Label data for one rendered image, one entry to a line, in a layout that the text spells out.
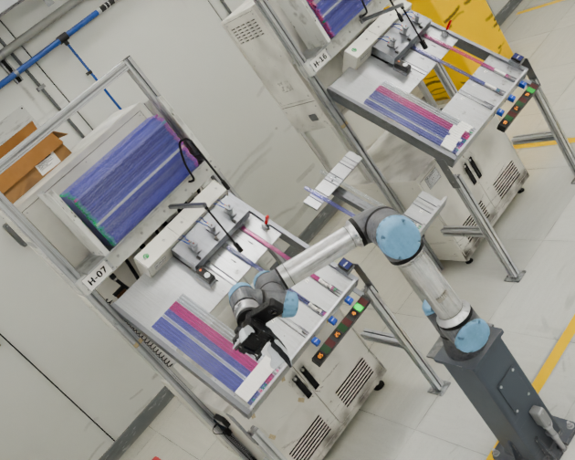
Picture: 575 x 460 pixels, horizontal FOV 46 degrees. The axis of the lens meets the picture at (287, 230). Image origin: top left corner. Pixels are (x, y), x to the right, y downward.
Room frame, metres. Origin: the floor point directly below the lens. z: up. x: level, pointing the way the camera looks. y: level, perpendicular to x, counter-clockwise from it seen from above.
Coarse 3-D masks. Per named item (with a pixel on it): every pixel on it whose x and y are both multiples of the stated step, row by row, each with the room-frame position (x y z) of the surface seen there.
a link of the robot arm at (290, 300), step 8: (264, 288) 1.78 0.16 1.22; (272, 288) 1.75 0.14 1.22; (280, 288) 1.75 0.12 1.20; (264, 296) 1.70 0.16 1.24; (272, 296) 1.70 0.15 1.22; (280, 296) 1.70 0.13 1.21; (288, 296) 1.71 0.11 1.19; (296, 296) 1.71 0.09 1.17; (288, 304) 1.69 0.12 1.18; (296, 304) 1.69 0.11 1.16; (288, 312) 1.69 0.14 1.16; (296, 312) 1.69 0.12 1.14
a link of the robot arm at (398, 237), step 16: (384, 208) 1.79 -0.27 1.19; (368, 224) 1.78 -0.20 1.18; (384, 224) 1.70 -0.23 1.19; (400, 224) 1.67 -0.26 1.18; (384, 240) 1.67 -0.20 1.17; (400, 240) 1.66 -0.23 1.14; (416, 240) 1.66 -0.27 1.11; (400, 256) 1.66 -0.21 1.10; (416, 256) 1.67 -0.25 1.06; (416, 272) 1.69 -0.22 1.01; (432, 272) 1.69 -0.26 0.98; (432, 288) 1.68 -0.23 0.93; (448, 288) 1.70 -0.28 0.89; (432, 304) 1.70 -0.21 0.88; (448, 304) 1.68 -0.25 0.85; (464, 304) 1.71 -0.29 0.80; (448, 320) 1.69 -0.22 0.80; (464, 320) 1.67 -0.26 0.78; (480, 320) 1.67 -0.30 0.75; (448, 336) 1.71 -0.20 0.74; (464, 336) 1.66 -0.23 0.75; (480, 336) 1.66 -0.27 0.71
